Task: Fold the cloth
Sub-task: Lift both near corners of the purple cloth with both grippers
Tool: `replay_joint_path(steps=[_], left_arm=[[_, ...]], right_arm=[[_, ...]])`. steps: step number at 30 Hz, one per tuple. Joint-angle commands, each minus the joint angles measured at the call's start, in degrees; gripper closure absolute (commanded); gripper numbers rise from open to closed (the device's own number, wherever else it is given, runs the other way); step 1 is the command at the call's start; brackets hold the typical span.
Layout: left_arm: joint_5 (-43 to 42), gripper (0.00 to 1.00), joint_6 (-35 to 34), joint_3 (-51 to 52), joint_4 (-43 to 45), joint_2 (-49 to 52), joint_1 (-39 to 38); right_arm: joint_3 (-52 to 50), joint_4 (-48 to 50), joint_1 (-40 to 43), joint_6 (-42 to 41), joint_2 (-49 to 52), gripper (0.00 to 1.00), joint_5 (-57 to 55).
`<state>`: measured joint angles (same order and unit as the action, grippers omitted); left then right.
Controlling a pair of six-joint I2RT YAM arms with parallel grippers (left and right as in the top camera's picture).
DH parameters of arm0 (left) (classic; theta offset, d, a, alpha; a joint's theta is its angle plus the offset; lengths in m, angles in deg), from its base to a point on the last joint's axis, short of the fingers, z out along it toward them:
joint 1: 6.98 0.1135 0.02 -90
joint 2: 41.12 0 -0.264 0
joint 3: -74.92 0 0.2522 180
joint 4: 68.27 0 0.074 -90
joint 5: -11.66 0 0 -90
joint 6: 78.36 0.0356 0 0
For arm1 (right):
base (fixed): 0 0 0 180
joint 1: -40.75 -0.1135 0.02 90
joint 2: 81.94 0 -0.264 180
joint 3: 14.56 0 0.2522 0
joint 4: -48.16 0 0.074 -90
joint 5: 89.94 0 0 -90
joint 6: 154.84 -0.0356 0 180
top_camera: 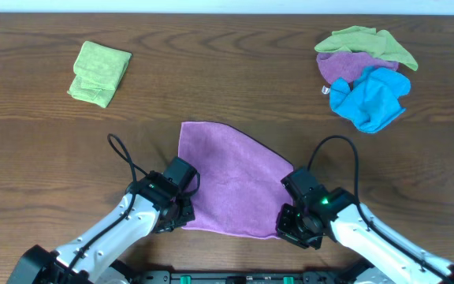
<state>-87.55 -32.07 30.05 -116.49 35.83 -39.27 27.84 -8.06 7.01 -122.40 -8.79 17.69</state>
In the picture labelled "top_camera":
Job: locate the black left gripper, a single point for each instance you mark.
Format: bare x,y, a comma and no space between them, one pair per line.
185,215

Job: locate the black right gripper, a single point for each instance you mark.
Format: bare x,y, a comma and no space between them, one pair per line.
290,227

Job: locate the purple microfiber cloth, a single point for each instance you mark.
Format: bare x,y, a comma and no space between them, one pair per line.
240,191

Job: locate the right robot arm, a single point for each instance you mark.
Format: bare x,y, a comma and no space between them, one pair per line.
319,213

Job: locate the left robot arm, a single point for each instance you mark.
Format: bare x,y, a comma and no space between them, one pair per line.
147,207

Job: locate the crumpled blue cloth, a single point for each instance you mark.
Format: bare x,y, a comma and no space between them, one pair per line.
372,102

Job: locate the folded green cloth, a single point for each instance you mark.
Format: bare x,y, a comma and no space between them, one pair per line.
98,72

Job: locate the crumpled purple cloth in pile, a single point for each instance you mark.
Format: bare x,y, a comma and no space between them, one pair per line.
349,65

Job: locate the crumpled green cloth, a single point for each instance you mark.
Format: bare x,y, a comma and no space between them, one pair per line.
378,44

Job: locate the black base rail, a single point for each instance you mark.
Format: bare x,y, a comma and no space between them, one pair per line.
307,277

